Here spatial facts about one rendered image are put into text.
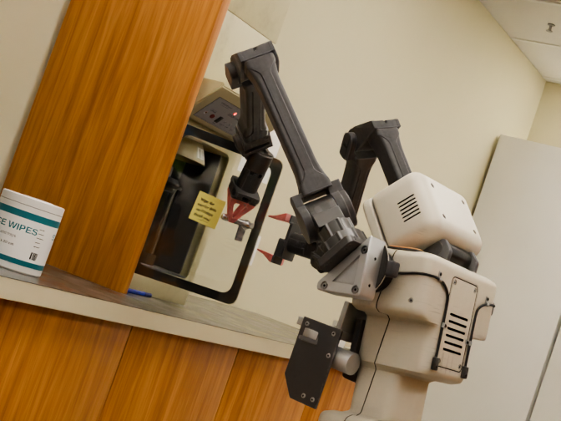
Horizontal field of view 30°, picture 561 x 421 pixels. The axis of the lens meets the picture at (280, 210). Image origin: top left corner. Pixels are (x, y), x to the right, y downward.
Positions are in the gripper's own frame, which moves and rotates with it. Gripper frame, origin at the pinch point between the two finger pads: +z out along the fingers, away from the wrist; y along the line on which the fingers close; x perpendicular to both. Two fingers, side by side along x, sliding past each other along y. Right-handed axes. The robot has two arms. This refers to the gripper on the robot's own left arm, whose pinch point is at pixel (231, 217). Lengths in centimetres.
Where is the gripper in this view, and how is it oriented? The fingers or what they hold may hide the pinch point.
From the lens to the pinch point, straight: 266.1
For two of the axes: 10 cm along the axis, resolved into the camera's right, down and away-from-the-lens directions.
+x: 8.9, 3.1, 3.3
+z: -4.2, 8.3, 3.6
